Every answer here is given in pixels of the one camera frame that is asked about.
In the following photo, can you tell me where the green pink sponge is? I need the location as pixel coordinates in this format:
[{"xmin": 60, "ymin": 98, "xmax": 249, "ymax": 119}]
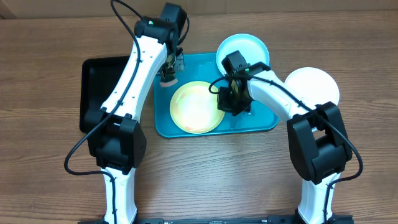
[{"xmin": 159, "ymin": 75, "xmax": 178, "ymax": 88}]

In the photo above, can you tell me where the yellow plate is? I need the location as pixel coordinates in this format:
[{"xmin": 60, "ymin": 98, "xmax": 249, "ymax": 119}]
[{"xmin": 170, "ymin": 81, "xmax": 225, "ymax": 134}]

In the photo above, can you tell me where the white plate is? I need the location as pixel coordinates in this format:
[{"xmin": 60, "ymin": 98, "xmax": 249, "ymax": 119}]
[{"xmin": 284, "ymin": 67, "xmax": 340, "ymax": 105}]

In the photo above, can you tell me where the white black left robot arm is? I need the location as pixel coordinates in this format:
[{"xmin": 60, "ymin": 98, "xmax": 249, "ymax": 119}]
[{"xmin": 80, "ymin": 3, "xmax": 189, "ymax": 223}]

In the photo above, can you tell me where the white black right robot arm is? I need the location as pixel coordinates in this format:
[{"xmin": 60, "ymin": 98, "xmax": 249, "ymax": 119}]
[{"xmin": 216, "ymin": 50, "xmax": 354, "ymax": 223}]

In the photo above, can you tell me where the teal plastic tray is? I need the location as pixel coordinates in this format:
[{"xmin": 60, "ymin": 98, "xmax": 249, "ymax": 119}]
[{"xmin": 154, "ymin": 52, "xmax": 279, "ymax": 138}]

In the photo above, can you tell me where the black plastic tray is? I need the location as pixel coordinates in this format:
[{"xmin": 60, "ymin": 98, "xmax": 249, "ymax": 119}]
[{"xmin": 79, "ymin": 56, "xmax": 129, "ymax": 133}]

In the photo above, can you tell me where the light blue plate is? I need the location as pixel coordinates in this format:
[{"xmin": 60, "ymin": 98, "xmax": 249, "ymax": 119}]
[{"xmin": 216, "ymin": 34, "xmax": 271, "ymax": 76}]

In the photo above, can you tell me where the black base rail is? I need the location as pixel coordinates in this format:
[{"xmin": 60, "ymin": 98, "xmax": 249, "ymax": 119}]
[{"xmin": 78, "ymin": 215, "xmax": 354, "ymax": 224}]

